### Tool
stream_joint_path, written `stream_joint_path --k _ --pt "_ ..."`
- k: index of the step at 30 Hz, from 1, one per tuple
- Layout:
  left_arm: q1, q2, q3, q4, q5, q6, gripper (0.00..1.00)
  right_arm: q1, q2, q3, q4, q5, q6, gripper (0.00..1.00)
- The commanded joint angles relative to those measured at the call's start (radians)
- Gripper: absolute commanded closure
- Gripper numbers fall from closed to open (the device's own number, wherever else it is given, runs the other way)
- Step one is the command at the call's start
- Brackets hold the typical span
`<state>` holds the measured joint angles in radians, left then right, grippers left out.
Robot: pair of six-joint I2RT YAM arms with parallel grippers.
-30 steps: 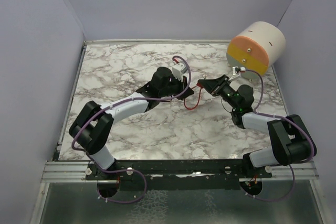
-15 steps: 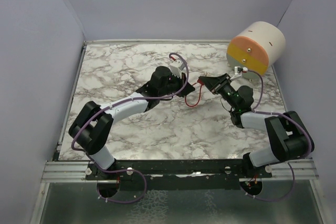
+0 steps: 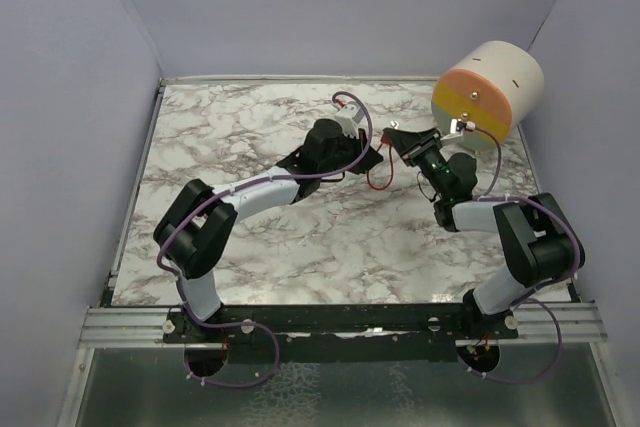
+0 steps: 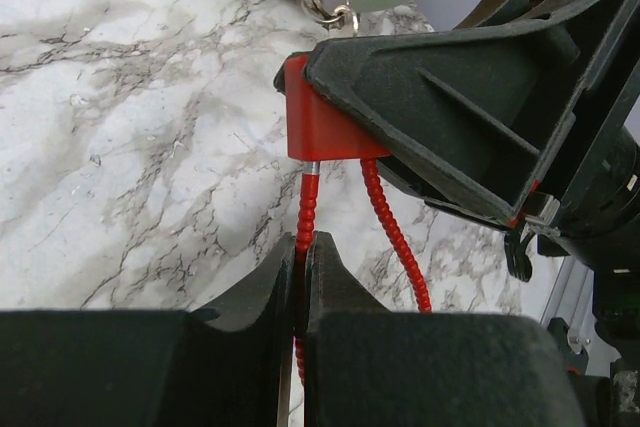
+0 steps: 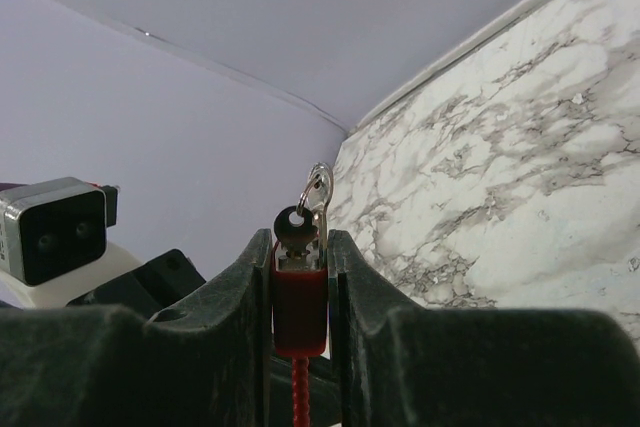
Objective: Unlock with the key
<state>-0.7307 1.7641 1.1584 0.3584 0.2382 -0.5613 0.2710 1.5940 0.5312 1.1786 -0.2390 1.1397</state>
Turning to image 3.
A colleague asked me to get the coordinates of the red padlock with cable shackle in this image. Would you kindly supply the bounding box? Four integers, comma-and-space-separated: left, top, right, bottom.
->
366, 134, 395, 192

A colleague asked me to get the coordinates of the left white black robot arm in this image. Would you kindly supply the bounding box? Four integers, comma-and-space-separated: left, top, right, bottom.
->
153, 119, 383, 342

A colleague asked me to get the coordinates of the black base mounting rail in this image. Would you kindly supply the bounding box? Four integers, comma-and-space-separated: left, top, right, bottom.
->
163, 303, 518, 363

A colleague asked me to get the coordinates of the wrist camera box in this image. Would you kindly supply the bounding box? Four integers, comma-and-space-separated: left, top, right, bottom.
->
440, 118, 476, 145
333, 100, 365, 139

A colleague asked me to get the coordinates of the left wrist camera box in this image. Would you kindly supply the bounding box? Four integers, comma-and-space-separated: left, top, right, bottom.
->
333, 100, 365, 139

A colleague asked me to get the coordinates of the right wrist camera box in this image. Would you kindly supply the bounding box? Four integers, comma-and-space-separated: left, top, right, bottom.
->
440, 118, 476, 145

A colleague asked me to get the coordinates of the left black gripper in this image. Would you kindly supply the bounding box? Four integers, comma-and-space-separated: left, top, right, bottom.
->
319, 126, 383, 177

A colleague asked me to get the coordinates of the cylinder with striped face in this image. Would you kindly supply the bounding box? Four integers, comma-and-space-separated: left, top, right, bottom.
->
431, 40, 544, 152

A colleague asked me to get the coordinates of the aluminium frame extrusion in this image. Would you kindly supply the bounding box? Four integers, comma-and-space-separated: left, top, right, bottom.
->
78, 307, 171, 349

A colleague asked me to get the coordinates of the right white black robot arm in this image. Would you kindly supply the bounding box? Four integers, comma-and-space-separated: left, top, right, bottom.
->
383, 128, 585, 338

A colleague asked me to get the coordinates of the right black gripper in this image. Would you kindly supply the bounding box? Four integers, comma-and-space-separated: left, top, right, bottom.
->
383, 128, 449, 200

